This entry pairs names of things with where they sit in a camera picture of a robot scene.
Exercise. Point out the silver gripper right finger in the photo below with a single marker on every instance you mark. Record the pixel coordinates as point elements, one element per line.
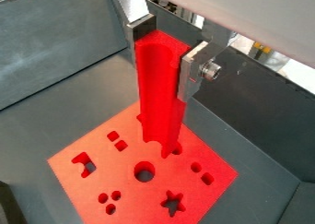
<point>198,65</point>

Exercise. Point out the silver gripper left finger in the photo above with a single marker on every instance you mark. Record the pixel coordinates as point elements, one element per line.
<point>138,20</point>

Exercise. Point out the red arch-shaped peg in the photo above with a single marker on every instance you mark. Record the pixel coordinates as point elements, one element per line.
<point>158,56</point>

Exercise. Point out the orange shape-sorting board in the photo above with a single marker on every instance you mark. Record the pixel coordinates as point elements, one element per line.
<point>122,183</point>

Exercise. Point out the grey bin enclosure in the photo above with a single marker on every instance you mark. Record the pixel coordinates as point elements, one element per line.
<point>66,78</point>

